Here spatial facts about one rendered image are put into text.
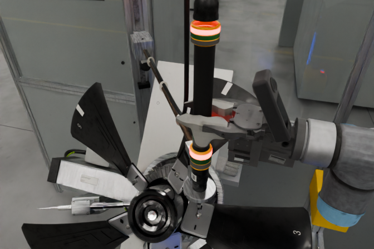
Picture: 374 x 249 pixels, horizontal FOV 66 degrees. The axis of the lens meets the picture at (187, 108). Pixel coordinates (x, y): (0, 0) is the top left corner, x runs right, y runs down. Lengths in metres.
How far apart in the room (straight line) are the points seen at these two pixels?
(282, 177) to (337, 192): 1.04
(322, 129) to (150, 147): 0.62
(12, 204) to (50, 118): 0.87
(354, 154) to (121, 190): 0.63
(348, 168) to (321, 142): 0.06
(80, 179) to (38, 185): 1.68
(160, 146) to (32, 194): 1.75
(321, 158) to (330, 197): 0.10
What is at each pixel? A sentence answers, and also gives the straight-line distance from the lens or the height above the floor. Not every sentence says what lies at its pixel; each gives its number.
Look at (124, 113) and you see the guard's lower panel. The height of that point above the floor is 0.89.
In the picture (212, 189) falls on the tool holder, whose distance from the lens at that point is 0.64.
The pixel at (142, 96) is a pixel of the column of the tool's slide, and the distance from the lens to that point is 1.27.
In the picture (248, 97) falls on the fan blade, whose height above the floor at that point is 1.44.
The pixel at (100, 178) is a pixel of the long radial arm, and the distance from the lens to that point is 0.92.
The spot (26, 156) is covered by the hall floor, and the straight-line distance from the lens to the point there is 2.94.
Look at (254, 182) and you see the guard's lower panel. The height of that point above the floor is 0.59.
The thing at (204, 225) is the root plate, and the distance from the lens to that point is 0.72.
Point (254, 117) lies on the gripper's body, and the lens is 0.49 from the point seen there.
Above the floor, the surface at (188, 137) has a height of 1.38.
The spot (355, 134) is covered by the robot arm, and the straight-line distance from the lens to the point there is 0.50.
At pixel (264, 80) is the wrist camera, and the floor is 1.58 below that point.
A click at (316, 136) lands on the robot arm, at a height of 1.50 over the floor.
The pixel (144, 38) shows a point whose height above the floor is 1.41.
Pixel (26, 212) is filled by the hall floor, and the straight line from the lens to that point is 2.48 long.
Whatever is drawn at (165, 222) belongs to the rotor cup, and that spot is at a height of 1.22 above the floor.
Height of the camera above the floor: 1.78
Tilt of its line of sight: 34 degrees down
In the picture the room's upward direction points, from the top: straight up
